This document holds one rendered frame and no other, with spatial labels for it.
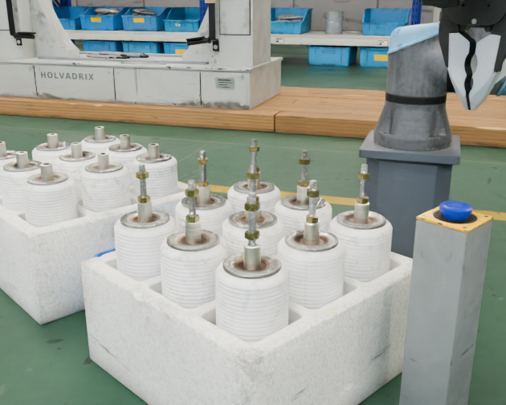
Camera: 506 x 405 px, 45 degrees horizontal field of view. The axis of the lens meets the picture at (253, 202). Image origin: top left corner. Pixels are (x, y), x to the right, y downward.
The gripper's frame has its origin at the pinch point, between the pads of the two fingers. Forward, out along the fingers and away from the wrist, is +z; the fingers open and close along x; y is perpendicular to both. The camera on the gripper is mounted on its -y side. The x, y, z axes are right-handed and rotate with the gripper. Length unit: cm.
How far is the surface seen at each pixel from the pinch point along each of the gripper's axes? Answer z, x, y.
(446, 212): 13.7, 0.1, -2.1
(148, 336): 34, 30, -27
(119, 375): 45, 39, -27
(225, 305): 24.9, 17.1, -24.2
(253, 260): 19.8, 16.2, -20.1
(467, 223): 14.7, -2.3, -1.5
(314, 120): 40, 133, 132
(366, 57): 40, 274, 366
